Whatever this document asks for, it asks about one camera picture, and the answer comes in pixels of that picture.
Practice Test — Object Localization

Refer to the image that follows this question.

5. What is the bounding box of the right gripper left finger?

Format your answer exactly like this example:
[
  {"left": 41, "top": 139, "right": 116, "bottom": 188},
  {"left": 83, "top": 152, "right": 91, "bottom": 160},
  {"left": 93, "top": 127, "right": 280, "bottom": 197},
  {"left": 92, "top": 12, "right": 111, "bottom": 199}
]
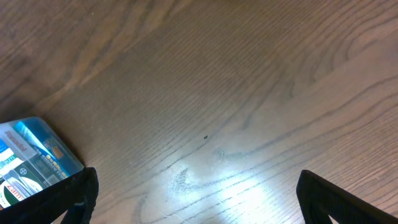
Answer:
[{"left": 1, "top": 167, "right": 99, "bottom": 224}]

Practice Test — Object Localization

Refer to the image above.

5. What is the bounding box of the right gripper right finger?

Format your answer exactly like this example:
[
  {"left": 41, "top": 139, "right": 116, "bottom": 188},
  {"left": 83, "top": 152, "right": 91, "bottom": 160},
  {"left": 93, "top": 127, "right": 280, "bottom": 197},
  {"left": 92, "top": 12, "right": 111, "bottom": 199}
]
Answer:
[{"left": 296, "top": 170, "right": 397, "bottom": 224}]

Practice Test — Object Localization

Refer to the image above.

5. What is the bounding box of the blue Kool Fever box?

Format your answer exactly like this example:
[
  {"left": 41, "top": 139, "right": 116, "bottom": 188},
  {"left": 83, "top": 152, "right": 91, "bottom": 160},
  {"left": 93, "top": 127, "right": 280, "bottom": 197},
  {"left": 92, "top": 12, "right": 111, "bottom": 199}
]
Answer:
[{"left": 14, "top": 121, "right": 69, "bottom": 185}]

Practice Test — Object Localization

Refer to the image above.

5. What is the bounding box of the dark green round-logo box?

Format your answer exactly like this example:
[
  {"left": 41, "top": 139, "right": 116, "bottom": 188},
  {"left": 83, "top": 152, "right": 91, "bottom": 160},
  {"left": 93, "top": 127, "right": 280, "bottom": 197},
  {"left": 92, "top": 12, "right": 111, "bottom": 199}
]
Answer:
[{"left": 1, "top": 162, "right": 47, "bottom": 209}]

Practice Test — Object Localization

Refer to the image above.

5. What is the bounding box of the white Panadol packet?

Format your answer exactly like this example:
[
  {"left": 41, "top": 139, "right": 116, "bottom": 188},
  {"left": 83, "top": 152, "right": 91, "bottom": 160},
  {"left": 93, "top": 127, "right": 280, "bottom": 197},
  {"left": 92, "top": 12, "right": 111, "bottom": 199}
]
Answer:
[{"left": 1, "top": 124, "right": 37, "bottom": 175}]

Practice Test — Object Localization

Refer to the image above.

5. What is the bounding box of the clear plastic container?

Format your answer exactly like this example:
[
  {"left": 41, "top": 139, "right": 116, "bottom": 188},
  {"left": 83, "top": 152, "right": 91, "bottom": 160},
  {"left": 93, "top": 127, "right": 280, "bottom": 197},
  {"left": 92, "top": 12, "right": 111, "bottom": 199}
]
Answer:
[{"left": 1, "top": 117, "right": 83, "bottom": 189}]

